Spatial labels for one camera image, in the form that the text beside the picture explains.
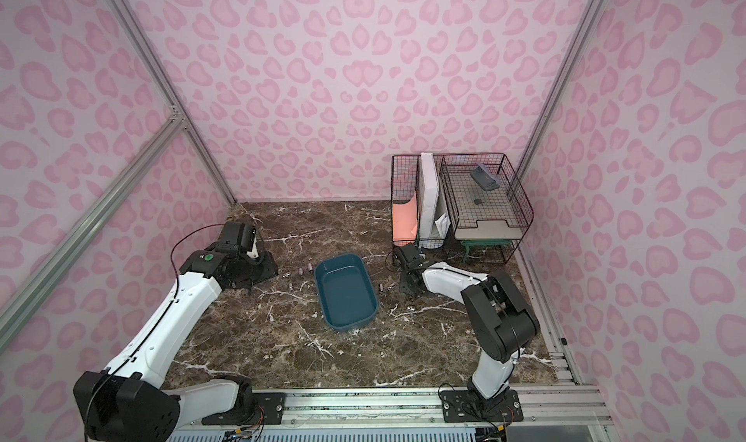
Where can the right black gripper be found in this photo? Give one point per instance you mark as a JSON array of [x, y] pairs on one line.
[[405, 264]]

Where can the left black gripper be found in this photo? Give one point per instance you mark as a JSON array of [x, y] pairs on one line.
[[259, 270]]

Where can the teal plastic storage box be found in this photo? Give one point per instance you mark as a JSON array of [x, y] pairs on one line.
[[345, 292]]

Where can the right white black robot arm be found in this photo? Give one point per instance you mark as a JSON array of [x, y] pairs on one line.
[[503, 322]]

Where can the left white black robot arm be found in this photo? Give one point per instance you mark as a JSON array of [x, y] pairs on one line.
[[125, 401]]

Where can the pink folder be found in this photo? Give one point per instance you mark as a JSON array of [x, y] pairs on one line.
[[405, 224]]

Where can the green item under tray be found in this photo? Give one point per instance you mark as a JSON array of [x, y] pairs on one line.
[[501, 249]]

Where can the beige paper tray sheet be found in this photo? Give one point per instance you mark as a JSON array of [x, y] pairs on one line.
[[497, 218]]

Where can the white binder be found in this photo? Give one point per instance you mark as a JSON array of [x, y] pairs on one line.
[[434, 220]]

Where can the grey stapler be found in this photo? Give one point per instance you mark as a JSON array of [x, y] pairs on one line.
[[484, 177]]

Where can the black wire desk organizer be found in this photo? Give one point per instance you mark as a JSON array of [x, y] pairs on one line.
[[404, 177]]

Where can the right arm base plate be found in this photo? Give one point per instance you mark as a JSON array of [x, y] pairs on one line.
[[469, 407]]

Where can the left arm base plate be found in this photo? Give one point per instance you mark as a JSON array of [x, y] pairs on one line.
[[264, 407]]

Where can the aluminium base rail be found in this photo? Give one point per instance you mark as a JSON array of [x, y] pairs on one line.
[[540, 413]]

